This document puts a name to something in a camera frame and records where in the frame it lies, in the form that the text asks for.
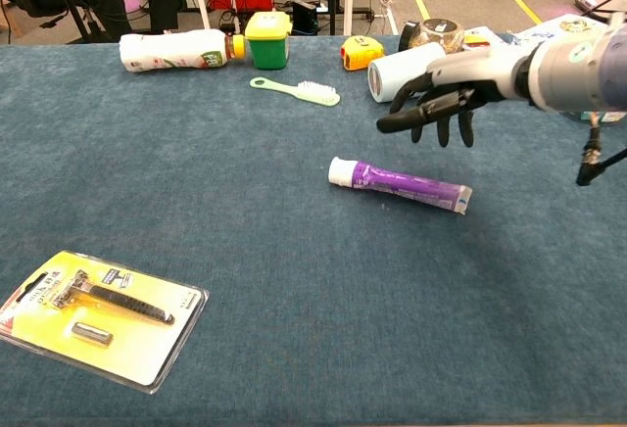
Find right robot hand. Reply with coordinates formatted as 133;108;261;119
375;46;529;149

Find purple toothpaste tube white cap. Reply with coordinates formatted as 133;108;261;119
327;156;474;216

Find dark round glass jar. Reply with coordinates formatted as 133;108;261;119
398;18;465;55

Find green container yellow lid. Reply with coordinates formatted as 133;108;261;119
244;11;294;71

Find white snack packet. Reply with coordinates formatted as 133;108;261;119
462;25;509;52

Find light blue cup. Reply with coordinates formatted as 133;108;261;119
366;41;451;104

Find yellow tape measure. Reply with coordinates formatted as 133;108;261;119
340;34;386;72

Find white bag blue print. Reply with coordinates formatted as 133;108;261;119
508;13;613;45

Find light green brush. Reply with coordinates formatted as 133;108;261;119
249;76;342;108

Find black box device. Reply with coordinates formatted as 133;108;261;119
291;0;319;36

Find blue table cloth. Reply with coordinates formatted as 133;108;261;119
0;33;627;426

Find white drink bottle yellow cap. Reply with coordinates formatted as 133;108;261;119
119;28;248;73

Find black slanted stand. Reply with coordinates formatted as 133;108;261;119
46;0;95;44

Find yellow razor blister pack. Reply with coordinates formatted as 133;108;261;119
0;249;211;396

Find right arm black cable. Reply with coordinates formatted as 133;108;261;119
575;112;627;187

